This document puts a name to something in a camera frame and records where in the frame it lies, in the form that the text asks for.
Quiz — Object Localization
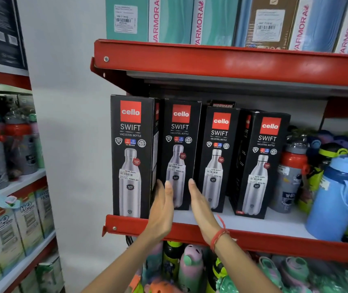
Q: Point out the white shelf rack red edges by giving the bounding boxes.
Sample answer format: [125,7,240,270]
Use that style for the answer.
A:
[0,59,66,293]

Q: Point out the red thread bracelet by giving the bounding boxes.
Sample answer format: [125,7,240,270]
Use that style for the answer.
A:
[210,215,230,253]

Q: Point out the grey bottle with red cap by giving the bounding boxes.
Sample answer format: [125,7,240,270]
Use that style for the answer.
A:
[269,140,311,214]

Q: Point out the row of kids water bottles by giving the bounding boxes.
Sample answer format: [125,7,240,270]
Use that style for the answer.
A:
[128,241,348,293]

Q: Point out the large blue bottle with strap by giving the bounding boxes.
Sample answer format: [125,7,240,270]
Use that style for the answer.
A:
[305,155,348,242]

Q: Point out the black box with red print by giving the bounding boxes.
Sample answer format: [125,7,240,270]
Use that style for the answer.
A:
[208,100,236,109]

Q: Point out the white and green carton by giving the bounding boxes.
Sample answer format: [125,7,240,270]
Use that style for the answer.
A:
[35,256,65,293]

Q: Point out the black steel bottle box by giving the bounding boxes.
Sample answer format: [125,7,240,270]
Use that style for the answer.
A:
[110,95,161,219]
[158,99,202,211]
[194,106,241,213]
[228,110,291,220]

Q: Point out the cluster of colourful bottles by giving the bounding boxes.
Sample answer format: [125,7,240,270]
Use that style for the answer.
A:
[286,126,348,157]

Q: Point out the person's right hand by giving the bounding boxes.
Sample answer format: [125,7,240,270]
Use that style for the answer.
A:
[188,179,223,245]

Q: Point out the blue box with brown side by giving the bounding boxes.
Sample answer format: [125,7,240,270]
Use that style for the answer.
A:
[244,0,348,52]

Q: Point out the person's left hand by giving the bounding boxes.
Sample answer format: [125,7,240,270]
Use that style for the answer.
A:
[145,179,175,241]

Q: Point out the slim green bottle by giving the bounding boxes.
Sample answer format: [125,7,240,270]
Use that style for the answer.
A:
[28,114,45,169]

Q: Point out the person's right forearm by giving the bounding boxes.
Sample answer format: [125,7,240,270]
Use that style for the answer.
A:
[211,232,282,293]

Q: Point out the person's left forearm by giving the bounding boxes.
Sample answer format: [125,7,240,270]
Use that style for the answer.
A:
[82,233,164,293]

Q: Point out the teal box with white stripe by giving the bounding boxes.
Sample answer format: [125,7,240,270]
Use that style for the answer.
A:
[191,0,242,47]
[106,0,195,44]

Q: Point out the yellow-green and black bottle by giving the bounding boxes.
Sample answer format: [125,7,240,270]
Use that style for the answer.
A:
[297,143,348,214]

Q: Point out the red metal shelf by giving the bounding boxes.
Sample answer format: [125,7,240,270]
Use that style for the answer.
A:
[90,39,348,99]
[102,207,348,266]

